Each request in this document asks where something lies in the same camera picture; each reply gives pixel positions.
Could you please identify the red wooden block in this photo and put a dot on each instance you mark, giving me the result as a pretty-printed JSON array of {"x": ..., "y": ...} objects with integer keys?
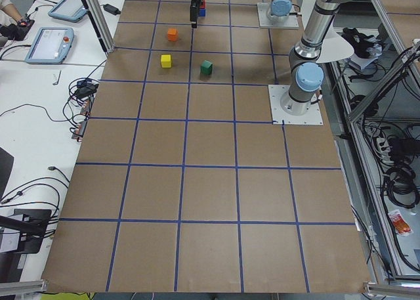
[{"x": 204, "y": 3}]

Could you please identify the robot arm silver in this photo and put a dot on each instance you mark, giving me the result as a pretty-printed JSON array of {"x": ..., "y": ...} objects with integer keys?
[
  {"x": 306, "y": 75},
  {"x": 279, "y": 9}
]

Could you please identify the orange wooden block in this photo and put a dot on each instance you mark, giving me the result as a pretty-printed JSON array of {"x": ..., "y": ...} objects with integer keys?
[{"x": 172, "y": 34}]

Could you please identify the yellow wooden block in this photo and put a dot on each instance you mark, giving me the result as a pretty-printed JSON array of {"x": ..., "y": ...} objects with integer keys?
[{"x": 166, "y": 61}]

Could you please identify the green wooden block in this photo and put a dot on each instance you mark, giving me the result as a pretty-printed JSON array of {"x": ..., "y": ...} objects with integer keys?
[{"x": 206, "y": 67}]

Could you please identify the black power adapter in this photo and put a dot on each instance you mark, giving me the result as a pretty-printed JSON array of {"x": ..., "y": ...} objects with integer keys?
[{"x": 111, "y": 9}]

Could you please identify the far teach pendant tablet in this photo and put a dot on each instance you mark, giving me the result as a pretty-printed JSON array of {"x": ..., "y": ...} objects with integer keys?
[{"x": 68, "y": 10}]

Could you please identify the teach pendant tablet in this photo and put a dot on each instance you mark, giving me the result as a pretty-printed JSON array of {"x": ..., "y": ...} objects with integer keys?
[
  {"x": 50, "y": 46},
  {"x": 68, "y": 10}
]

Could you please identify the near teach pendant tablet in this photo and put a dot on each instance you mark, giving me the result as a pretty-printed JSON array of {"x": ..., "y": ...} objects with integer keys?
[{"x": 50, "y": 46}]

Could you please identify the metal allen key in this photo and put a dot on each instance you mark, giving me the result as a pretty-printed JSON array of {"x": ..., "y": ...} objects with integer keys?
[{"x": 56, "y": 78}]

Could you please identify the orange snack packet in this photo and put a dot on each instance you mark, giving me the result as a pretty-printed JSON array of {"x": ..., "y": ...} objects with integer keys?
[{"x": 398, "y": 222}]

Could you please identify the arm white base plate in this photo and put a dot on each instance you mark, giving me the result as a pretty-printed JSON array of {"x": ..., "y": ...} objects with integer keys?
[
  {"x": 285, "y": 111},
  {"x": 268, "y": 21}
]

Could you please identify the aluminium frame post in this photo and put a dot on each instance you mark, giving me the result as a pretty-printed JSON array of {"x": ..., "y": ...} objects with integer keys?
[{"x": 99, "y": 24}]

